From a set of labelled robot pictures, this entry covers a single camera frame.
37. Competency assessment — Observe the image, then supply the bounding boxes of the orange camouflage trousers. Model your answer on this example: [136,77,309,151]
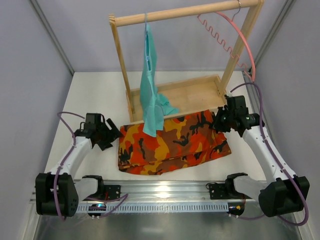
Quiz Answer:
[118,110,232,176]

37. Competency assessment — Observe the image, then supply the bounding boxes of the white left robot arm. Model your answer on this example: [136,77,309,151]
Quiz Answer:
[35,113,123,220]

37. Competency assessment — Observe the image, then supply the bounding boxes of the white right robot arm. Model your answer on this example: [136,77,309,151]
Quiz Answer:
[212,95,310,217]

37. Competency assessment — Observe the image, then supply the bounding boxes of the wooden clothes rack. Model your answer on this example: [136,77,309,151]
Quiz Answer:
[108,0,259,122]

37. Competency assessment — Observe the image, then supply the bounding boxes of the teal t-shirt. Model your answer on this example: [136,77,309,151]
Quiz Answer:
[139,25,179,137]

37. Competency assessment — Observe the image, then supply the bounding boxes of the left controller board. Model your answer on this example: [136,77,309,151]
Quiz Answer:
[87,203,107,218]

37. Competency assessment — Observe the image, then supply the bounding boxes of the controller board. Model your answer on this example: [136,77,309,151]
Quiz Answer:
[226,204,245,217]
[87,203,107,218]

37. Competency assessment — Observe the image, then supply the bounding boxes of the right controller board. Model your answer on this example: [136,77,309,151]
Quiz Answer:
[226,204,245,217]

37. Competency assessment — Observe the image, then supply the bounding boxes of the aluminium right side rail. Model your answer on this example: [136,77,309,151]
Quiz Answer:
[242,74,273,153]

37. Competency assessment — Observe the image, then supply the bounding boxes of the aluminium rail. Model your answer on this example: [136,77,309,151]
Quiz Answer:
[29,179,304,205]
[242,74,273,153]

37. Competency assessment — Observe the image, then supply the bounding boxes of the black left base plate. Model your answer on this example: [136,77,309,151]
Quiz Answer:
[99,184,121,201]

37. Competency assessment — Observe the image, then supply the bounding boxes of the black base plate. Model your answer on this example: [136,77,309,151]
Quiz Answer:
[99,184,121,201]
[206,182,242,200]

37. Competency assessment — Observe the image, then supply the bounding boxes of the aluminium front rail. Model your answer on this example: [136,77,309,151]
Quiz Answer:
[29,179,304,205]

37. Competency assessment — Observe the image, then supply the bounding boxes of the slotted cable duct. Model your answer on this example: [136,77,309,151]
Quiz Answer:
[76,201,228,214]

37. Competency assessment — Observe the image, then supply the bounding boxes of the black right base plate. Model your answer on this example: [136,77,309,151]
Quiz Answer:
[206,182,242,200]

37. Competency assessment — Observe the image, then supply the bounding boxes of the blue wire hanger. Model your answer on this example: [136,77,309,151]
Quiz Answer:
[144,12,152,71]

